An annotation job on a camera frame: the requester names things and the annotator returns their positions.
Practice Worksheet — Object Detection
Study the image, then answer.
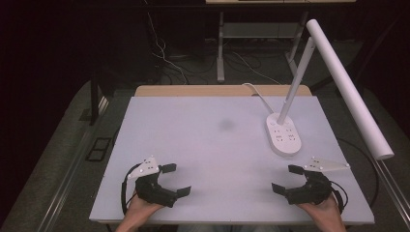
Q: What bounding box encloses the white desk lamp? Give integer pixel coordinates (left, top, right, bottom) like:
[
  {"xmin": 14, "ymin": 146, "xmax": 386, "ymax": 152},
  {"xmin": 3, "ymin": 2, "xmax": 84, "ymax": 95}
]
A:
[{"xmin": 265, "ymin": 18, "xmax": 395, "ymax": 161}]

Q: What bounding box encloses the white lamp cable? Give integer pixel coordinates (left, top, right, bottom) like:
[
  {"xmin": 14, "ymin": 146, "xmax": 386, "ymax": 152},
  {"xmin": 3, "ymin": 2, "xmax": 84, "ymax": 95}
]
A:
[{"xmin": 242, "ymin": 82, "xmax": 276, "ymax": 116}]

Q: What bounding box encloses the metal floor rail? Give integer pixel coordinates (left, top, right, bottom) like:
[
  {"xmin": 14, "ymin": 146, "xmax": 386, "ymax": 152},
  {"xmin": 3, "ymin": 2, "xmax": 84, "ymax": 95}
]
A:
[
  {"xmin": 372, "ymin": 159, "xmax": 410, "ymax": 222},
  {"xmin": 36, "ymin": 96, "xmax": 109, "ymax": 232}
]

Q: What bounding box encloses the black metal stand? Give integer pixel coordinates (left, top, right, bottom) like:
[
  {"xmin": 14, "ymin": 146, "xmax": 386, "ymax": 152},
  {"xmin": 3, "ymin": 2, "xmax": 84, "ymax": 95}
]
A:
[{"xmin": 89, "ymin": 69, "xmax": 114, "ymax": 127}]

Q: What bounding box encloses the white floor cable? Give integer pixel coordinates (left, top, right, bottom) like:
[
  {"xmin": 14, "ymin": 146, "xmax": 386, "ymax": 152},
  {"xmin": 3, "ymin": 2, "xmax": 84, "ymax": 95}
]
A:
[
  {"xmin": 231, "ymin": 50, "xmax": 282, "ymax": 86},
  {"xmin": 145, "ymin": 12, "xmax": 190, "ymax": 86}
]

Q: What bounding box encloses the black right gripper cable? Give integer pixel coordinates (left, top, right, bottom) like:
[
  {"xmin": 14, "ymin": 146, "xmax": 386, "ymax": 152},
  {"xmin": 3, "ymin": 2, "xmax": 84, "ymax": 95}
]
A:
[{"xmin": 329, "ymin": 179, "xmax": 350, "ymax": 215}]

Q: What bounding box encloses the person's left hand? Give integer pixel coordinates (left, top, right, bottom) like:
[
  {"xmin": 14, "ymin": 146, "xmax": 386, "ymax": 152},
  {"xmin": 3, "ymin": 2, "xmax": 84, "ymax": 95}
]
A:
[{"xmin": 123, "ymin": 191, "xmax": 166, "ymax": 224}]

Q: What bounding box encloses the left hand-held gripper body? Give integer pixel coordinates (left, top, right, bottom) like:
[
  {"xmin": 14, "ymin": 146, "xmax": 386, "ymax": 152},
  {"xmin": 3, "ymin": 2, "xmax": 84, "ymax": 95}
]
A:
[{"xmin": 127, "ymin": 156, "xmax": 179, "ymax": 209}]

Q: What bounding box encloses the long black floor cable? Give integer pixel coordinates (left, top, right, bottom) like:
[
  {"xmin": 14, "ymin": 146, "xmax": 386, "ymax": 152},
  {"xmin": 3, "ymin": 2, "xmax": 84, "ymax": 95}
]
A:
[{"xmin": 336, "ymin": 137, "xmax": 379, "ymax": 209}]

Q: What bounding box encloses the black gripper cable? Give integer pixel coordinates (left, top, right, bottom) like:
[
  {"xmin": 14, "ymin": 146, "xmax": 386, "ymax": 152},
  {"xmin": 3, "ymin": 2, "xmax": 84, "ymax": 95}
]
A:
[
  {"xmin": 329, "ymin": 179, "xmax": 350, "ymax": 215},
  {"xmin": 120, "ymin": 162, "xmax": 143, "ymax": 216}
]

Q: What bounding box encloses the background desk with metal legs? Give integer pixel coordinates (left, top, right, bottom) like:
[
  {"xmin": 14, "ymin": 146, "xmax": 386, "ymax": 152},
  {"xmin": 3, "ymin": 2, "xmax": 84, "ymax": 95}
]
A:
[{"xmin": 205, "ymin": 0, "xmax": 358, "ymax": 84}]

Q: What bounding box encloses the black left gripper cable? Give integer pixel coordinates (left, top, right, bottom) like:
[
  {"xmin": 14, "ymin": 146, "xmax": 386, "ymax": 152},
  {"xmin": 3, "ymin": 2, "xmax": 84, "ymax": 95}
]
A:
[{"xmin": 120, "ymin": 162, "xmax": 143, "ymax": 216}]

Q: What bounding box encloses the person's right hand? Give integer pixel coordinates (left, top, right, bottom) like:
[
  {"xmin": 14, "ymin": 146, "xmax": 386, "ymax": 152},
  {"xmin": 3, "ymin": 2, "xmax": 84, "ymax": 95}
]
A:
[{"xmin": 297, "ymin": 193, "xmax": 343, "ymax": 225}]

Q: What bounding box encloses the black rectangular frame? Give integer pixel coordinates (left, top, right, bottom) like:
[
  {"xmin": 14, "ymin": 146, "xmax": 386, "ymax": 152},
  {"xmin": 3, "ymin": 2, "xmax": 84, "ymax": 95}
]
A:
[{"xmin": 84, "ymin": 136, "xmax": 113, "ymax": 163}]

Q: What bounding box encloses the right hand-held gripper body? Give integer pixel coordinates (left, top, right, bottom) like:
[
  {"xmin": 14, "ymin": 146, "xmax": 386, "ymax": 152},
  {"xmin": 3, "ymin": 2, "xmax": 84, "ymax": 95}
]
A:
[{"xmin": 285, "ymin": 157, "xmax": 351, "ymax": 206}]

